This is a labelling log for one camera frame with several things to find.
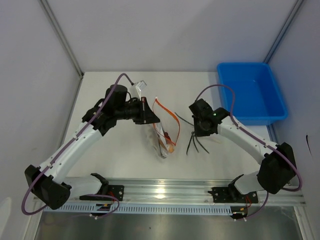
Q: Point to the aluminium rail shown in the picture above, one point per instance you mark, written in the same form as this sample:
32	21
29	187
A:
189	192

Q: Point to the toy meat slice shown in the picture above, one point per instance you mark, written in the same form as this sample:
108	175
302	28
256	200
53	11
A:
166	143

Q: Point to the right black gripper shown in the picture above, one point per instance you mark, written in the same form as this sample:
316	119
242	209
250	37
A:
198	132

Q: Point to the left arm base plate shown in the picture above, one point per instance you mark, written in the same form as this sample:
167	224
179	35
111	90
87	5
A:
116	191

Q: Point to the toy green onion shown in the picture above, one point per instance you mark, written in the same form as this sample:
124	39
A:
193	138

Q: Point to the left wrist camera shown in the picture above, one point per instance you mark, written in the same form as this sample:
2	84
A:
139	87

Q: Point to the frame post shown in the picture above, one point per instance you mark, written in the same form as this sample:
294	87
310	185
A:
289	20
53	21

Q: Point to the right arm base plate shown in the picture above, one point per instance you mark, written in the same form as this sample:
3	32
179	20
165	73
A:
231	195

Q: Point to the blue plastic bin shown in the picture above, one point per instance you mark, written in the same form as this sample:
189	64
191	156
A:
258	99

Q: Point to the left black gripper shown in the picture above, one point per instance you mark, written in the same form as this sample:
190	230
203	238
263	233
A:
146	115

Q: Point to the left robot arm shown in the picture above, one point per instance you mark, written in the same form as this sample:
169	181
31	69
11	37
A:
49	182

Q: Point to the toy fish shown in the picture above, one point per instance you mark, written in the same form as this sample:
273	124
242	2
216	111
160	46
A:
153	141

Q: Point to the right frame post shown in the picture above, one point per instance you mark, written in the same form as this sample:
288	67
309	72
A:
289	20

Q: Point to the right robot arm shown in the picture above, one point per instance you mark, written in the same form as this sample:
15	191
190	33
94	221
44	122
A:
277	161

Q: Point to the clear zip top bag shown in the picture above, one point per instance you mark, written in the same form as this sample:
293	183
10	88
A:
169	122

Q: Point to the left frame post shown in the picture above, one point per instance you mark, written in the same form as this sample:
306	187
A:
53	21

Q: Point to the slotted cable duct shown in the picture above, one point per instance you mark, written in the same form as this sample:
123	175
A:
133	208

